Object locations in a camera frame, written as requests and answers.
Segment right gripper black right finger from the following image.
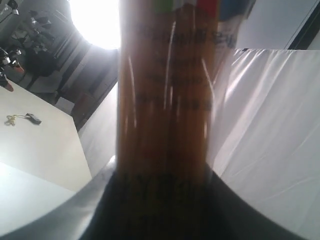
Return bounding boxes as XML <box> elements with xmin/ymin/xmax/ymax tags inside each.
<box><xmin>204</xmin><ymin>167</ymin><xmax>302</xmax><ymax>240</ymax></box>

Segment bright studio lamp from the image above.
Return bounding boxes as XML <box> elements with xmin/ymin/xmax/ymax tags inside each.
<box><xmin>69</xmin><ymin>0</ymin><xmax>121</xmax><ymax>50</ymax></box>

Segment white side table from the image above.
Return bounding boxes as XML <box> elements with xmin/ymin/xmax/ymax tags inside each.
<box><xmin>0</xmin><ymin>83</ymin><xmax>92</xmax><ymax>192</ymax></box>

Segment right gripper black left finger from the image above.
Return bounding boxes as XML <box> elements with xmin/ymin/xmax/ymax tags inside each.
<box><xmin>0</xmin><ymin>154</ymin><xmax>121</xmax><ymax>240</ymax></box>

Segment spaghetti packet with Italian flag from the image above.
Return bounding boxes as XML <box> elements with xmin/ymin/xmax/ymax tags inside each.
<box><xmin>116</xmin><ymin>0</ymin><xmax>253</xmax><ymax>240</ymax></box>

